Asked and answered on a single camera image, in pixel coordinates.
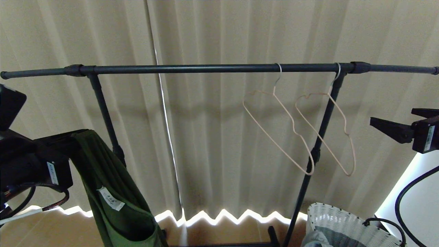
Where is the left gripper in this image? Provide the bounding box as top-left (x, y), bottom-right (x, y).
top-left (0, 132), bottom-right (74, 193)

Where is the pink clothes hanger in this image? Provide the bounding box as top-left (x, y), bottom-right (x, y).
top-left (295, 63), bottom-right (356, 177)
top-left (242, 63), bottom-right (315, 176)

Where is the white laundry basket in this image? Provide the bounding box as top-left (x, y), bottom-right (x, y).
top-left (306, 202), bottom-right (407, 247)

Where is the black clothes rack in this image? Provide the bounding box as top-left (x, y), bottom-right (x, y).
top-left (0, 61), bottom-right (439, 247)

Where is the pale grey garment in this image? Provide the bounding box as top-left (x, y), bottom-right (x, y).
top-left (301, 230), bottom-right (332, 247)

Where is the beige curtain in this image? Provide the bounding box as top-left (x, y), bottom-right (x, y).
top-left (0, 0), bottom-right (439, 227)

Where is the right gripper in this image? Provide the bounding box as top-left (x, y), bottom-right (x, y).
top-left (370, 108), bottom-right (439, 154)

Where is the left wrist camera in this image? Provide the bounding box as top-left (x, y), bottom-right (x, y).
top-left (0, 84), bottom-right (27, 132)

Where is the green printed shirt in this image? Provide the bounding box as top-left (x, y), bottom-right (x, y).
top-left (70, 129), bottom-right (169, 247)

